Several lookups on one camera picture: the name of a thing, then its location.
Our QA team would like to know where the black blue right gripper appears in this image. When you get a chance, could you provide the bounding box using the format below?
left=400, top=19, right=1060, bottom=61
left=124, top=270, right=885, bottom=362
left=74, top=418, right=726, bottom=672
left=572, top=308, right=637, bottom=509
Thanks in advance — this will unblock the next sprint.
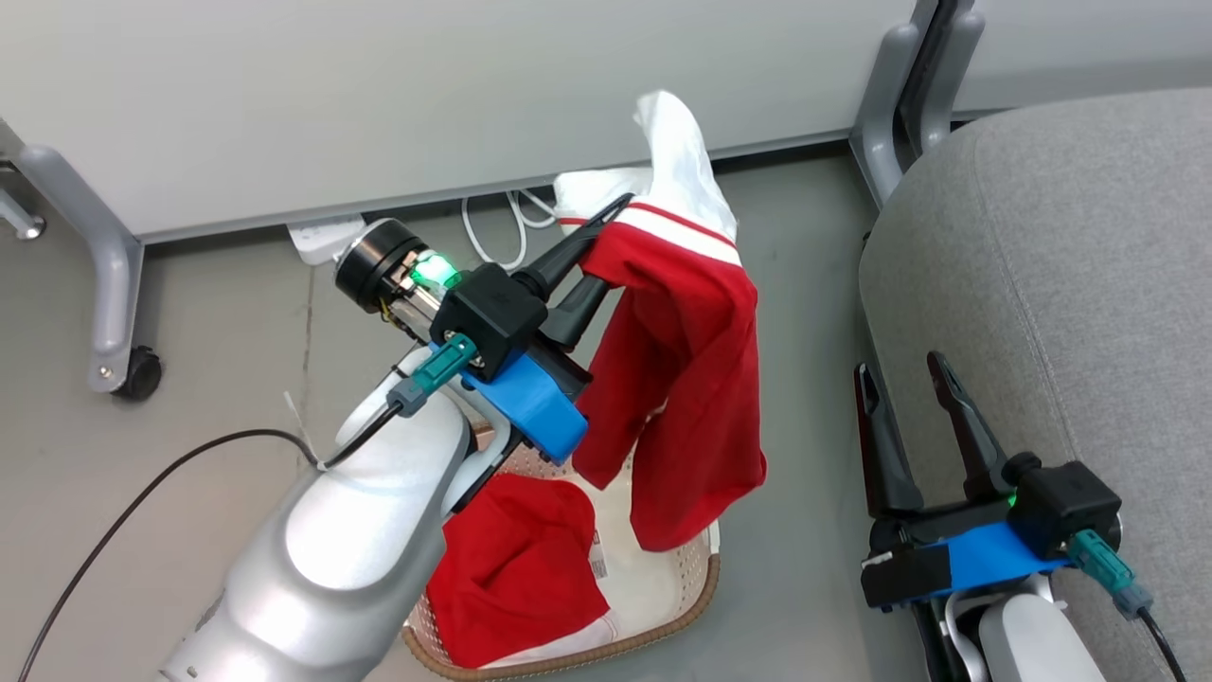
left=855, top=350, right=1072, bottom=609

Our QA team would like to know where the white power strip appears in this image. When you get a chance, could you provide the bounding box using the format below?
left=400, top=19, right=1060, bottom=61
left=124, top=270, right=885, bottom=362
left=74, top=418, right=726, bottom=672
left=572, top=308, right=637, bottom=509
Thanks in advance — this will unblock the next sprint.
left=287, top=214, right=368, bottom=266

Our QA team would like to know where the wicker laundry basket white liner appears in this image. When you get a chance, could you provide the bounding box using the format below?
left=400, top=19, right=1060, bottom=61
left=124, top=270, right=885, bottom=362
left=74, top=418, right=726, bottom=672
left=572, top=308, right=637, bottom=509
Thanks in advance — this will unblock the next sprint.
left=402, top=445, right=722, bottom=681

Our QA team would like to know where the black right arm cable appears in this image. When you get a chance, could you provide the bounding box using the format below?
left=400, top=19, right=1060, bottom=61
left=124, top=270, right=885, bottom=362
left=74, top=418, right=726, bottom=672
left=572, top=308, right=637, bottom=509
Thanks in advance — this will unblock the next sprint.
left=1070, top=530, right=1189, bottom=682

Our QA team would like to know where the grey metal partition post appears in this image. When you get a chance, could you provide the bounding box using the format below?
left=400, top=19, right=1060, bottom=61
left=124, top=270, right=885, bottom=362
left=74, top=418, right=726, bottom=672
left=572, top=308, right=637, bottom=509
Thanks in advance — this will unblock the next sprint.
left=849, top=0, right=988, bottom=211

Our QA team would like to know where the white cable tie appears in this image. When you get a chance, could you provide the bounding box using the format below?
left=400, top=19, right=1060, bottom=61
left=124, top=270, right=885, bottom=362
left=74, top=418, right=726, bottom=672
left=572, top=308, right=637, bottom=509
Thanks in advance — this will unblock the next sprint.
left=283, top=390, right=329, bottom=473

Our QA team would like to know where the plain red garment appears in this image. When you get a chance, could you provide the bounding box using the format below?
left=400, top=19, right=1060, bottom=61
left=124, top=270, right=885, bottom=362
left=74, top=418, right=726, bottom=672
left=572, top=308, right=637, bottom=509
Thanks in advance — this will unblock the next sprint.
left=426, top=472, right=612, bottom=669

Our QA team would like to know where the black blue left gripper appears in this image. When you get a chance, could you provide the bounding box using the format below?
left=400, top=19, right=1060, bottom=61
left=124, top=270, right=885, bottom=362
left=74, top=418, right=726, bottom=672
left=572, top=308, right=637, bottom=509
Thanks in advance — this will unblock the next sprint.
left=461, top=193, right=635, bottom=465

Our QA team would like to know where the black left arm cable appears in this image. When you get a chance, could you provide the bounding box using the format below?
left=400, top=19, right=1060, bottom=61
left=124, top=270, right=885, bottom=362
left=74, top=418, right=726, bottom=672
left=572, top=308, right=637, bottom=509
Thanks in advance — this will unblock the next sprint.
left=17, top=333, right=479, bottom=682

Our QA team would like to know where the grey table leg with caster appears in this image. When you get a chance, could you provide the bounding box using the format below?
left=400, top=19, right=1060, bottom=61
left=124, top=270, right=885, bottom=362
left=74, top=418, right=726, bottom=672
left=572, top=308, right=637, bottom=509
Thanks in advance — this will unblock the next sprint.
left=0, top=118, right=145, bottom=394

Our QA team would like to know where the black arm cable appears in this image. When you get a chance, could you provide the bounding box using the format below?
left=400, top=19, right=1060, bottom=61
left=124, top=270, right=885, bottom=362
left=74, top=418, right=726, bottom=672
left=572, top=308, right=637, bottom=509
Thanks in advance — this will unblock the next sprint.
left=1070, top=530, right=1189, bottom=682
left=17, top=333, right=479, bottom=682

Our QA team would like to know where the black caster wheel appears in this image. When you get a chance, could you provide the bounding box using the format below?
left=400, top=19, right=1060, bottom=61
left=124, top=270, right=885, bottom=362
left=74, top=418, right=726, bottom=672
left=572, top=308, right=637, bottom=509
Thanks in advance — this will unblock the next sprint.
left=114, top=346, right=164, bottom=401

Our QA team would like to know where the red garment with white sleeves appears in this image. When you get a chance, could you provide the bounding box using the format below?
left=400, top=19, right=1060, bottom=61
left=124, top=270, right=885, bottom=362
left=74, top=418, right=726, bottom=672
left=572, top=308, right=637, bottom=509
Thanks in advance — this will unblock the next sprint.
left=552, top=90, right=768, bottom=553

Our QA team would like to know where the white power cable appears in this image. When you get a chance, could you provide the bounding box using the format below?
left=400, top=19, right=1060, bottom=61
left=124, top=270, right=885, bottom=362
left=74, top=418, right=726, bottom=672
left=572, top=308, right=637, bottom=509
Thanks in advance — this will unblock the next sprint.
left=461, top=188, right=560, bottom=271

